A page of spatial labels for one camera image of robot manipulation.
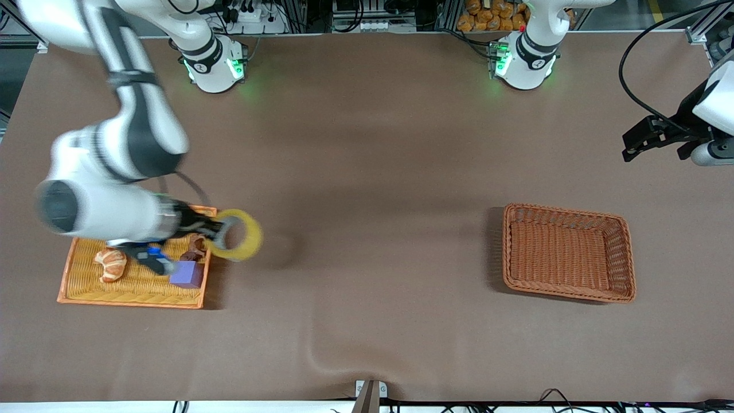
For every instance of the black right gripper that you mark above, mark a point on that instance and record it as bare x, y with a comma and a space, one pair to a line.
184, 217

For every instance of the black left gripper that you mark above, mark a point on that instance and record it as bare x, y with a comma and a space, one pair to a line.
684, 113

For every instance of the yellow clear tape roll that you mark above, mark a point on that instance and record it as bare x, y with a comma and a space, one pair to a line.
252, 235

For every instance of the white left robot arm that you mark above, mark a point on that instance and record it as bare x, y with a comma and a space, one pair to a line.
530, 69

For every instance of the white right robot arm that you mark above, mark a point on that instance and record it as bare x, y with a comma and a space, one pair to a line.
137, 132

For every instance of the brown toy figure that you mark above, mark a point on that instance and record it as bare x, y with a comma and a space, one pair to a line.
196, 249

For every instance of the purple block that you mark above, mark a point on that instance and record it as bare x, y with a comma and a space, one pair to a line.
188, 275

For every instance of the toy croissant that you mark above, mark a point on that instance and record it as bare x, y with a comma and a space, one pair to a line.
110, 265

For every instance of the orange-rimmed yellow wicker tray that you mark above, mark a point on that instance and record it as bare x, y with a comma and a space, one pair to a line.
86, 287

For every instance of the brown wicker basket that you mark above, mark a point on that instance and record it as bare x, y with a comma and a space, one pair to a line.
559, 252

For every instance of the bag of orange snacks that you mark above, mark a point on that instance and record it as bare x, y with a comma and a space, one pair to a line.
493, 14

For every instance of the white power strip with plugs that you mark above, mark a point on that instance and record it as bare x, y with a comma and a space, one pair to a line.
258, 20

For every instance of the white multi-socket strip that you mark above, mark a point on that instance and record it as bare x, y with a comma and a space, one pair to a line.
385, 26

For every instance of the aluminium frame profile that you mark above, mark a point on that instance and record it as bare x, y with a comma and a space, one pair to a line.
702, 28
11, 23

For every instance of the metal table clamp bracket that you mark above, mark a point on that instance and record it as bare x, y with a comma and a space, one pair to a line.
371, 396

